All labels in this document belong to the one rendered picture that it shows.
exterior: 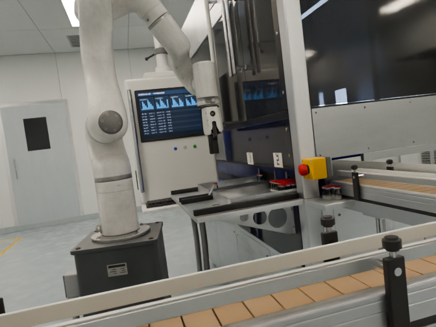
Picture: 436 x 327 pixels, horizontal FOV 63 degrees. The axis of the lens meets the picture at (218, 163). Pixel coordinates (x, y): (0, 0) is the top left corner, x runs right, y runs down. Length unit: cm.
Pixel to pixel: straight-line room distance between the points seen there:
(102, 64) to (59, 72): 575
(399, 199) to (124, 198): 81
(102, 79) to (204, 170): 120
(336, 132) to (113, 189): 81
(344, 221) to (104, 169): 88
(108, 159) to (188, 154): 109
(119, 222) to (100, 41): 57
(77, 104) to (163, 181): 477
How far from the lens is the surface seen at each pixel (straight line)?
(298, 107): 133
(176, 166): 221
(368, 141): 147
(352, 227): 147
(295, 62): 135
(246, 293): 43
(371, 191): 120
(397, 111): 156
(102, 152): 124
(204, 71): 132
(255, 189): 160
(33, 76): 701
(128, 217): 119
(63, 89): 690
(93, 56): 122
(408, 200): 109
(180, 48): 130
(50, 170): 684
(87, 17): 122
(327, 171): 127
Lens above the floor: 113
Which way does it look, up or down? 4 degrees down
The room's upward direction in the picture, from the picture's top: 7 degrees counter-clockwise
